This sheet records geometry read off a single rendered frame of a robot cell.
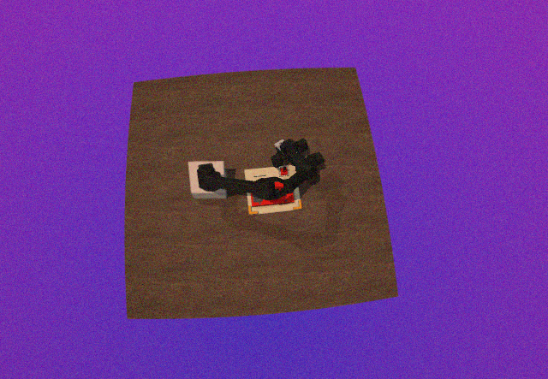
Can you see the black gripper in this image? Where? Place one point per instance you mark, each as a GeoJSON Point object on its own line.
{"type": "Point", "coordinates": [279, 158]}

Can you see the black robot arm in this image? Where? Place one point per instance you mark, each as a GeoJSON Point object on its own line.
{"type": "Point", "coordinates": [264, 188]}

